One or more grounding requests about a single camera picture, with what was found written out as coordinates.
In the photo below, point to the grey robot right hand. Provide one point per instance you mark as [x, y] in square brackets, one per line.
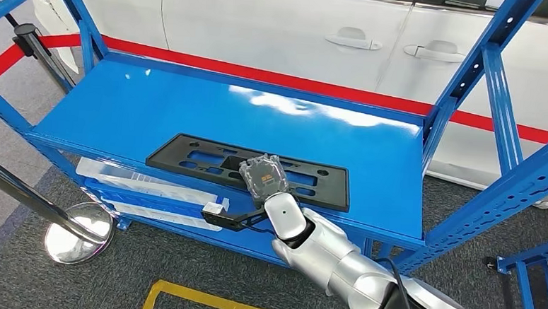
[265, 179]

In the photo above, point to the black plastic plate frame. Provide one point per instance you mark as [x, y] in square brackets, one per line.
[333, 194]

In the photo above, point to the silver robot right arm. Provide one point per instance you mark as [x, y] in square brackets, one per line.
[316, 249]

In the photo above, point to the blue metal shelf rack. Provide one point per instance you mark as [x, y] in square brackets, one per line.
[140, 109]

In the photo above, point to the blue wheeled shelf rack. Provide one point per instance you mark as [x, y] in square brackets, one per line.
[531, 256]

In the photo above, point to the red barrier belt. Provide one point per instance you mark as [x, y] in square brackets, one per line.
[259, 76]

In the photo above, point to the blue plastic bin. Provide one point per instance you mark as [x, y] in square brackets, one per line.
[158, 204]

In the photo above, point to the white car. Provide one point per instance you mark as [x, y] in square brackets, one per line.
[261, 31]

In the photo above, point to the chrome stanchion post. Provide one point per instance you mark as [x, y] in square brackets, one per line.
[40, 49]
[79, 237]

